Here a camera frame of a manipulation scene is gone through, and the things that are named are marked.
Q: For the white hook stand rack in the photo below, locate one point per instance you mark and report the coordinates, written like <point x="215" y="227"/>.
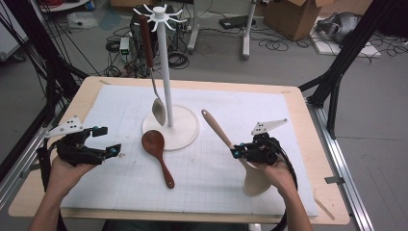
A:
<point x="163" y="64"/>

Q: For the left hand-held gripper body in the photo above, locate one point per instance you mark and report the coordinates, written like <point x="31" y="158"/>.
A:
<point x="73" y="150"/>

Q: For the clear plastic bag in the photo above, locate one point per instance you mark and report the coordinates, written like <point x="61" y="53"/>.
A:
<point x="81" y="20"/>

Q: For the person's left hand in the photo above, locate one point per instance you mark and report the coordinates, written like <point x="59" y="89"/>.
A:
<point x="64" y="178"/>

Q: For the person's right hand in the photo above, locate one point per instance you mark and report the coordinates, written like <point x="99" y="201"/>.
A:
<point x="279" y="178"/>

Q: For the white grid mat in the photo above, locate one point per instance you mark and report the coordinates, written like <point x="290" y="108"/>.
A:
<point x="208" y="179"/>

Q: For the round white table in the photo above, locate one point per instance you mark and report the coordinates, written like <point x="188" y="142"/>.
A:
<point x="64" y="5"/>

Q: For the aluminium rail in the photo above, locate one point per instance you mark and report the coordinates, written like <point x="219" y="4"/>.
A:
<point x="346" y="179"/>
<point x="19" y="173"/>

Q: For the white stand leg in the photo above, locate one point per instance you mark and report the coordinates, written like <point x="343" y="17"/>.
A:
<point x="247" y="35"/>
<point x="193" y="32"/>

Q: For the brown wooden spoon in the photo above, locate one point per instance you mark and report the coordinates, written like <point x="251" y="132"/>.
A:
<point x="153" y="142"/>

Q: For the light wooden spatula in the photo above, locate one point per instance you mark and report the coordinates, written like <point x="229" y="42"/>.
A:
<point x="256" y="183"/>

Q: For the black metal frame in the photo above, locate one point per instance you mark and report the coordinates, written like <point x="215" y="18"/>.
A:
<point x="340" y="64"/>
<point x="51" y="70"/>

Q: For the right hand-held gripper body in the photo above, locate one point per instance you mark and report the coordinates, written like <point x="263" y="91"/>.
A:
<point x="264" y="150"/>

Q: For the light wooden table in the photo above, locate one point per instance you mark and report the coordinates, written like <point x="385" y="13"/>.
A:
<point x="324" y="144"/>

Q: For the grey bag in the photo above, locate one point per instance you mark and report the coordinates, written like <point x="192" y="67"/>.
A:
<point x="340" y="27"/>

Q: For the small white power box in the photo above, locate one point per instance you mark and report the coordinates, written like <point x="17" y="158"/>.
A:
<point x="124" y="45"/>

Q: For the flat black device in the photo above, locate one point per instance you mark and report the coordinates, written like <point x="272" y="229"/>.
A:
<point x="235" y="21"/>

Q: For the white flat board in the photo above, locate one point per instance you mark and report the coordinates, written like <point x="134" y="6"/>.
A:
<point x="359" y="49"/>

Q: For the cardboard box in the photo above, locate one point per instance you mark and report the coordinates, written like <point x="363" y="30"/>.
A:
<point x="295" y="19"/>

